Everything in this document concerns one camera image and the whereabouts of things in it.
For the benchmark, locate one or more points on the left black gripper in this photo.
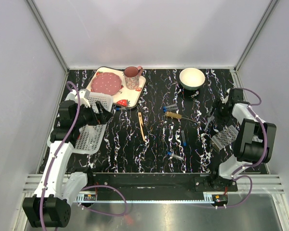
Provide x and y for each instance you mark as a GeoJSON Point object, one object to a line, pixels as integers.
{"type": "Point", "coordinates": [98, 119]}

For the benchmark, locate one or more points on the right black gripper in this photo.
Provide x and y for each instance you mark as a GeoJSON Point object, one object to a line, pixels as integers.
{"type": "Point", "coordinates": [219, 104]}

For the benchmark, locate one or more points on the clear plastic funnel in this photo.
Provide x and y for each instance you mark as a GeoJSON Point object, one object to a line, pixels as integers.
{"type": "Point", "coordinates": [210, 119]}

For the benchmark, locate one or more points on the wooden test tube clamp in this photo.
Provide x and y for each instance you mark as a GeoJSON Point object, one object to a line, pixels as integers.
{"type": "Point", "coordinates": [141, 125]}

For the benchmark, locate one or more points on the brown test tube brush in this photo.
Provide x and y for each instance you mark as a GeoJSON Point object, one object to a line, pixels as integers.
{"type": "Point", "coordinates": [178, 116]}

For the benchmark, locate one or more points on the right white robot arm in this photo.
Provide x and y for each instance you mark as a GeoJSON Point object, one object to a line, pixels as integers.
{"type": "Point", "coordinates": [252, 143]}

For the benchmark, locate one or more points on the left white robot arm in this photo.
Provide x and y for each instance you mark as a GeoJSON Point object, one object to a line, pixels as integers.
{"type": "Point", "coordinates": [50, 205]}

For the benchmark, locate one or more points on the clear test tube rack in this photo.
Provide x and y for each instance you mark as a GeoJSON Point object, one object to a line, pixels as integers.
{"type": "Point", "coordinates": [224, 138]}

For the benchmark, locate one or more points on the strawberry pattern square tray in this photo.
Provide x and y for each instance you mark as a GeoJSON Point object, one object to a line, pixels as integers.
{"type": "Point", "coordinates": [125, 97]}

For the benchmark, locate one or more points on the white plastic perforated basket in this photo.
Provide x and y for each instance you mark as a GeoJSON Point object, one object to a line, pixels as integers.
{"type": "Point", "coordinates": [65, 118]}

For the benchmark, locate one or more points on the pink polka dot plate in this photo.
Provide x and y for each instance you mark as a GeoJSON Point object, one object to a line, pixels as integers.
{"type": "Point", "coordinates": [106, 83]}

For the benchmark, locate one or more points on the white ceramic bowl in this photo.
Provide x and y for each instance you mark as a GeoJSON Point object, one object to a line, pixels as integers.
{"type": "Point", "coordinates": [191, 78]}

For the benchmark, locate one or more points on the pink patterned mug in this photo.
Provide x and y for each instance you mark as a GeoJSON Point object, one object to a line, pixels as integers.
{"type": "Point", "coordinates": [132, 76]}

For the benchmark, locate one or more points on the blue capped test tube upper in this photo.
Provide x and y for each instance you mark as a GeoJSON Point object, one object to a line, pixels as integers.
{"type": "Point", "coordinates": [172, 107]}

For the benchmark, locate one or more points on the blue capped test tube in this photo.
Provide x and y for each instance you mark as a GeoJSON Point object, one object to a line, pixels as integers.
{"type": "Point", "coordinates": [172, 155]}
{"type": "Point", "coordinates": [183, 137]}
{"type": "Point", "coordinates": [172, 107]}

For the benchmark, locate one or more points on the blue capped test tube middle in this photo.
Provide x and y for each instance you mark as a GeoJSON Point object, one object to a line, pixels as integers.
{"type": "Point", "coordinates": [183, 137]}

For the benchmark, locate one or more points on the blue capped test tube lower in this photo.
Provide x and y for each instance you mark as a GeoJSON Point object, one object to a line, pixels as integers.
{"type": "Point", "coordinates": [172, 155]}

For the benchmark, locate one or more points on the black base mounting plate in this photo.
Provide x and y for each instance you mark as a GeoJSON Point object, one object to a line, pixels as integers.
{"type": "Point", "coordinates": [157, 186]}

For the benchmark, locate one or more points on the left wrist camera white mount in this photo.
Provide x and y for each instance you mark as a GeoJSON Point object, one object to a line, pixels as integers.
{"type": "Point", "coordinates": [79, 97]}

